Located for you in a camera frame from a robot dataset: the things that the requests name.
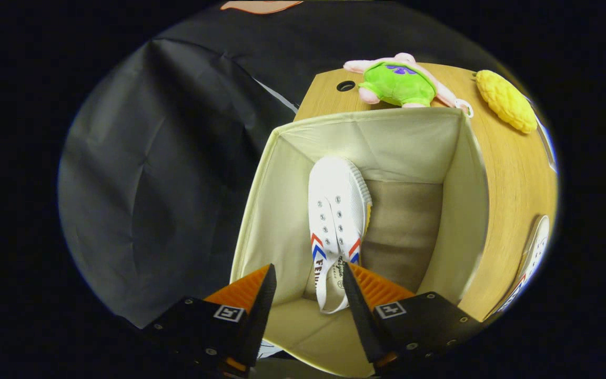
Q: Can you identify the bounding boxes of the beige fabric storage box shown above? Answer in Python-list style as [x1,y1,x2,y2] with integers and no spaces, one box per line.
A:
[229,107,490,378]

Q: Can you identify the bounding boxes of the yellow textured plush toy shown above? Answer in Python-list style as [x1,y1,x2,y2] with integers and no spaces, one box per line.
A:
[476,69,538,134]

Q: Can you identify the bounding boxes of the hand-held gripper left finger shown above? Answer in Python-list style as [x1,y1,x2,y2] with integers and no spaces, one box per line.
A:
[143,264,278,378]

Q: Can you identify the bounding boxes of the pink starfish plush toy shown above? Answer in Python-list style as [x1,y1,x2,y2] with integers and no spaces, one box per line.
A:
[343,53,474,117]

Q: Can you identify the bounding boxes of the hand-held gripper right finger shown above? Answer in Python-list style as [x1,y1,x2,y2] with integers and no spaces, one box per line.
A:
[342,262,486,376]

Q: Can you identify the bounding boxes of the white canvas shoe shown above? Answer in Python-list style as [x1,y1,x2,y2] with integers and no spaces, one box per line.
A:
[307,156,373,315]
[484,215,551,321]

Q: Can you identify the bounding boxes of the black backdrop cloth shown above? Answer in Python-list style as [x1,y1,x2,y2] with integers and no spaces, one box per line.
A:
[58,0,498,330]

